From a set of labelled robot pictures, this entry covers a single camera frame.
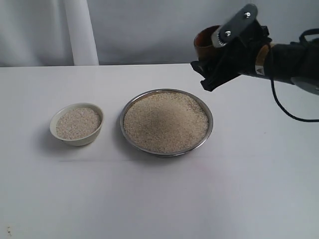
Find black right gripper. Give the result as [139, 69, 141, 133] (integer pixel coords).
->
[190, 20, 272, 91]

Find brown wooden cup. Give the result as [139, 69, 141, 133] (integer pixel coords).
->
[193, 25, 222, 61]

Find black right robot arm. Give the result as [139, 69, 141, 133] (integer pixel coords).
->
[191, 20, 319, 95]

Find round steel rice tray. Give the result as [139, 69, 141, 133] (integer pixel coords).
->
[119, 89, 214, 157]

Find white ceramic rice bowl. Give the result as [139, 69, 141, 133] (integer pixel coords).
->
[49, 103, 104, 146]

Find white backdrop curtain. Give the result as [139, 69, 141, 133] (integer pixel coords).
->
[0, 0, 319, 67]

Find black camera cable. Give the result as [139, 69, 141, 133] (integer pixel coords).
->
[269, 28, 319, 122]

